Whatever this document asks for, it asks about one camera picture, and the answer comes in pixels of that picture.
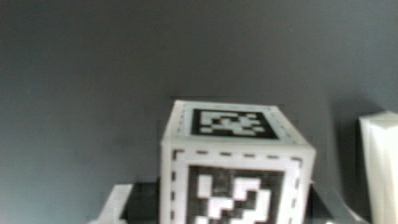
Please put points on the white tagged cube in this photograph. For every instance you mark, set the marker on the white tagged cube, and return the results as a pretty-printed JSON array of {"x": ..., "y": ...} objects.
[{"x": 236, "y": 166}]

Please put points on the white chair back frame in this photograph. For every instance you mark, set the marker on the white chair back frame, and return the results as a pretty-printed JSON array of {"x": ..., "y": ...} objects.
[{"x": 378, "y": 130}]

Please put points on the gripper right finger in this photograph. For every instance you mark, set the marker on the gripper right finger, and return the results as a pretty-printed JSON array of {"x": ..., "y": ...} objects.
[{"x": 327, "y": 210}]

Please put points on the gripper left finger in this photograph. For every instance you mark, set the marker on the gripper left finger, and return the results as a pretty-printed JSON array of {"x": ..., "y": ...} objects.
[{"x": 130, "y": 206}]

